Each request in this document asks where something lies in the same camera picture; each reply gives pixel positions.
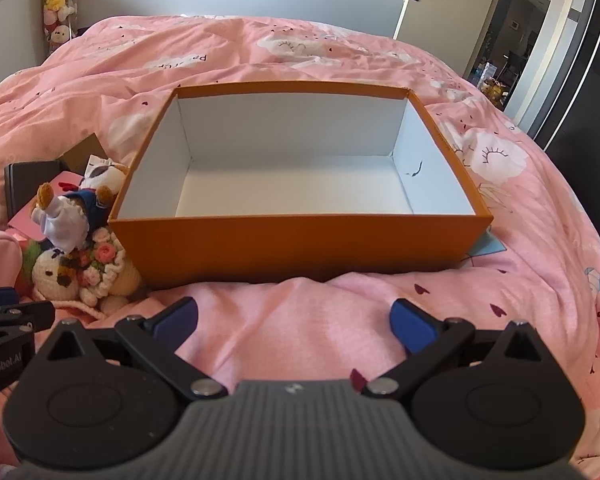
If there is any crochet bear with flowers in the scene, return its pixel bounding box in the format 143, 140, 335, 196
22, 228, 144, 320

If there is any duck plush blue outfit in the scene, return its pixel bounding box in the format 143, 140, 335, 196
31, 183, 116, 254

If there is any black box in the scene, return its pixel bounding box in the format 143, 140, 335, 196
4, 159, 68, 220

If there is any pink card envelope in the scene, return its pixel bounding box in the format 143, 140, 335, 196
7, 170, 81, 242

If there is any gold gift box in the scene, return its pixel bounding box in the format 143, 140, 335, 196
58, 133, 107, 174

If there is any blue paper piece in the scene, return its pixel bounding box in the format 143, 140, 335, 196
467, 228, 506, 258

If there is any orange cardboard box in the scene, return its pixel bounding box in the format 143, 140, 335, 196
109, 80, 493, 289

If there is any pink bed duvet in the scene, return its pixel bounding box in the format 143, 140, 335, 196
0, 16, 600, 479

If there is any dark wardrobe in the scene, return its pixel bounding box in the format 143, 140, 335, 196
534, 0, 600, 236

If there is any plush toy column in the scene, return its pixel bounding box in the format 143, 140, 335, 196
43, 0, 78, 53

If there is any white door with handle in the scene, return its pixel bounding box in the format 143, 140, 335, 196
394, 0, 495, 76

